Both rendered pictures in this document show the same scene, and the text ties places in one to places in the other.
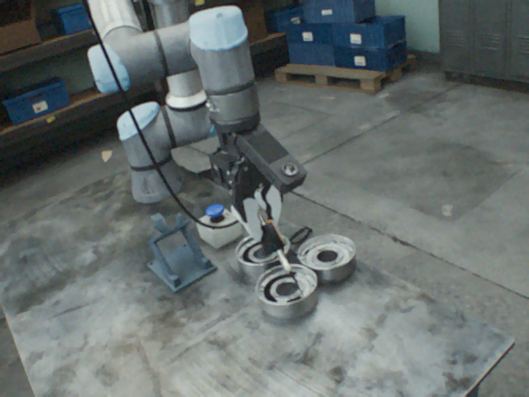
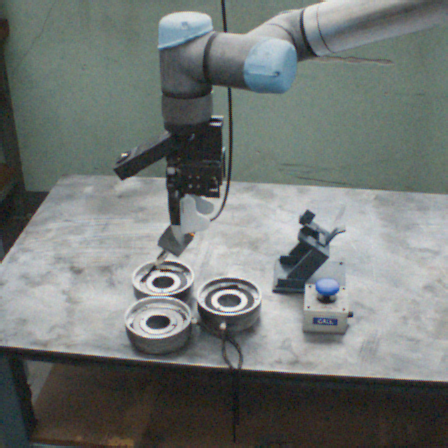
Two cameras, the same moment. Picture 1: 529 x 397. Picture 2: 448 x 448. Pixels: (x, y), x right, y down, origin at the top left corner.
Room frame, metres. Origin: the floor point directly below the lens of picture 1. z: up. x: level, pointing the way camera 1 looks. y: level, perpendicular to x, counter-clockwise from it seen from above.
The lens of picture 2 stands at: (1.34, -0.71, 1.53)
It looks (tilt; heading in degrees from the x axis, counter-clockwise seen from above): 31 degrees down; 129
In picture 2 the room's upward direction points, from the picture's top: straight up
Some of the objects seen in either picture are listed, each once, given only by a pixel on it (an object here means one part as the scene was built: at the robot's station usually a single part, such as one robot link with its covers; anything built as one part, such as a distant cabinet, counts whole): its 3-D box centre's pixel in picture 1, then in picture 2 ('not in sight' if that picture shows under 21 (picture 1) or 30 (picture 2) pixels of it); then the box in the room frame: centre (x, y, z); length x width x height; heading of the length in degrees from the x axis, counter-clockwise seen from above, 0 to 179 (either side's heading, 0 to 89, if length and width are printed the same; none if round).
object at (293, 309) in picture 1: (288, 292); (163, 286); (0.63, -0.01, 0.82); 0.10 x 0.10 x 0.04
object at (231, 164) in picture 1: (240, 150); (193, 154); (0.69, 0.02, 1.07); 0.09 x 0.08 x 0.12; 32
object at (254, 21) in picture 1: (238, 21); not in sight; (5.09, -0.12, 0.67); 0.52 x 0.43 x 0.43; 122
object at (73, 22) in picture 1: (86, 15); not in sight; (4.30, 1.17, 1.11); 0.52 x 0.38 x 0.22; 122
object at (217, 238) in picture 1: (218, 226); (328, 308); (0.89, 0.11, 0.82); 0.08 x 0.07 x 0.05; 32
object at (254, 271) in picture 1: (264, 255); (229, 304); (0.75, 0.02, 0.82); 0.10 x 0.10 x 0.04
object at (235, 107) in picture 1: (231, 102); (187, 104); (0.68, 0.02, 1.15); 0.08 x 0.08 x 0.05
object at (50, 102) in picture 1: (35, 100); not in sight; (3.96, 1.73, 0.56); 0.52 x 0.38 x 0.22; 119
